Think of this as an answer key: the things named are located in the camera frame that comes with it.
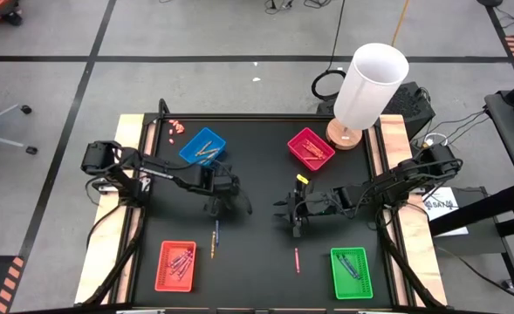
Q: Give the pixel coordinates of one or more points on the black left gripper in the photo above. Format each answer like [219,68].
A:
[226,185]

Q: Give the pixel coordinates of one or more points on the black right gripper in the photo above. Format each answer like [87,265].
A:
[311,202]

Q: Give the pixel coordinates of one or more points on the blue crayon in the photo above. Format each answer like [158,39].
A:
[351,267]
[217,233]
[345,264]

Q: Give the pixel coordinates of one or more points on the yellow crayon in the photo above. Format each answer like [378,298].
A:
[210,158]
[209,152]
[213,245]

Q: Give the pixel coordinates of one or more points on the pink crayon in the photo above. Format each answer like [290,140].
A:
[185,269]
[180,264]
[182,257]
[176,260]
[296,260]

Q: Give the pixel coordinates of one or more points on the yellow-green crayon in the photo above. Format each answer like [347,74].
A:
[203,148]

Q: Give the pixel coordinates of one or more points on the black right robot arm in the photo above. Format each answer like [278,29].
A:
[405,176]

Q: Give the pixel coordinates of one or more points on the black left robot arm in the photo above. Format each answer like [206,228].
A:
[152,170]

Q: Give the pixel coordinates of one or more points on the yellow tape tag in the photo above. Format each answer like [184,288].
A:
[302,179]

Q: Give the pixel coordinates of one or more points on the red plastic basket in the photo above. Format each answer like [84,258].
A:
[298,146]

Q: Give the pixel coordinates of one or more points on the blue plastic basket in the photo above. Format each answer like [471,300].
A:
[191,150]

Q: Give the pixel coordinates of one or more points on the orange plastic basket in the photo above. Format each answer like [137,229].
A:
[165,283]

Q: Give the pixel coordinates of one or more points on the green plastic basket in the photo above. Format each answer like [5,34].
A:
[352,288]

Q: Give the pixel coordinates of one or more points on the light wooden side board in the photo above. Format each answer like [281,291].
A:
[413,244]
[128,126]

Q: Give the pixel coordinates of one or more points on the white shade table lamp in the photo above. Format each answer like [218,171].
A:
[370,87]

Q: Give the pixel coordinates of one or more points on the black perforated box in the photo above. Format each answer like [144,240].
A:
[413,107]

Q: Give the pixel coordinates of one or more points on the white printed paper sheet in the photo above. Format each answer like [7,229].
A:
[450,218]

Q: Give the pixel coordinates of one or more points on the black side desk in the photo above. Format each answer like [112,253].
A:
[507,131]

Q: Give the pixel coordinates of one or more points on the black table frame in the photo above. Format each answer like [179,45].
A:
[261,116]

